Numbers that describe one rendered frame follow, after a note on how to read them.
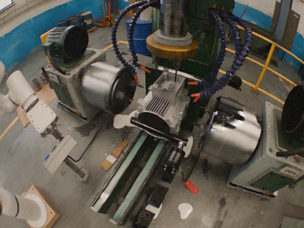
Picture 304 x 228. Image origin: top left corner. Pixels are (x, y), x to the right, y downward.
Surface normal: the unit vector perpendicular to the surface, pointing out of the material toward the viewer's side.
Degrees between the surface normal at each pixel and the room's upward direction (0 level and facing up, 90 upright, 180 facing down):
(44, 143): 0
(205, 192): 0
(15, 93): 61
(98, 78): 32
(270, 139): 0
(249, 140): 43
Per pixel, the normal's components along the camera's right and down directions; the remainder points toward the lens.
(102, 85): -0.33, 0.05
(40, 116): 0.69, -0.15
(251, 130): -0.22, -0.25
